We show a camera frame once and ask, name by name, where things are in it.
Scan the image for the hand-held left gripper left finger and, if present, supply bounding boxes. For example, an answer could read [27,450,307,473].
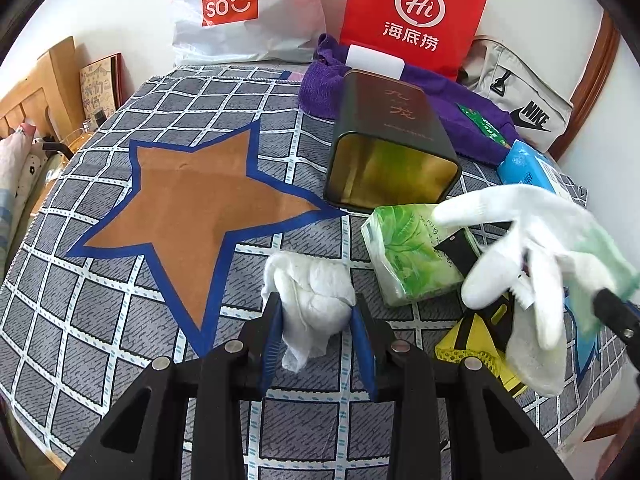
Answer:
[65,292,286,480]

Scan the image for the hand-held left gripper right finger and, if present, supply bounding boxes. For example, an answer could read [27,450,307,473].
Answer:
[350,295,563,480]

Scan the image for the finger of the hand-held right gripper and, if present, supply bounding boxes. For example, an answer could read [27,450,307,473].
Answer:
[592,287,640,348]

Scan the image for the white tissue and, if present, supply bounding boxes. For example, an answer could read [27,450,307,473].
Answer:
[261,252,357,373]

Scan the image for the white glove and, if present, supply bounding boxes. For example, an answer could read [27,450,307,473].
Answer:
[431,184,638,397]

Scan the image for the green tissue pack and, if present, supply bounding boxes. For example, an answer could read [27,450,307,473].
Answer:
[361,203,481,307]

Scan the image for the black rectangular object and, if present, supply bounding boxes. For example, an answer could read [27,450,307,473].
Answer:
[434,220,516,281]

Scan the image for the yellow mesh pouch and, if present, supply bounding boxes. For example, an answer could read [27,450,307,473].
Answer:
[434,295,526,393]

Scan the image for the blue wet wipes pack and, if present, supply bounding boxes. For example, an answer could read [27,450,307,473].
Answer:
[496,140,588,206]

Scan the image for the small green packet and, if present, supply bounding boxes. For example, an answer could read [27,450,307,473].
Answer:
[456,103,508,147]

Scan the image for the dark green tin box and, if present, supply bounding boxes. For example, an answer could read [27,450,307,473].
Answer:
[322,69,463,213]

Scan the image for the purple towel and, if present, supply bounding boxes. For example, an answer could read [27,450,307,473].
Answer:
[298,33,526,168]

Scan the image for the grey fabric bag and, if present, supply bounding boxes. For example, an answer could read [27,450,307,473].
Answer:
[457,35,575,153]

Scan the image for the white foam block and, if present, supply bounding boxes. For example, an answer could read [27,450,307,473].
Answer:
[346,44,405,81]

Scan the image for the pile of clothes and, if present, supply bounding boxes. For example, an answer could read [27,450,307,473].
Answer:
[0,122,66,271]

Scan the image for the white plastic shopping bag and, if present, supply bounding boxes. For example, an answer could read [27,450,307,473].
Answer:
[171,0,327,67]

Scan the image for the wooden headboard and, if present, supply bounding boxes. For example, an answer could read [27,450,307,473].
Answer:
[0,36,86,156]

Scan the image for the wooden bed frame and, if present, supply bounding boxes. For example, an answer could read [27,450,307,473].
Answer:
[547,10,621,161]

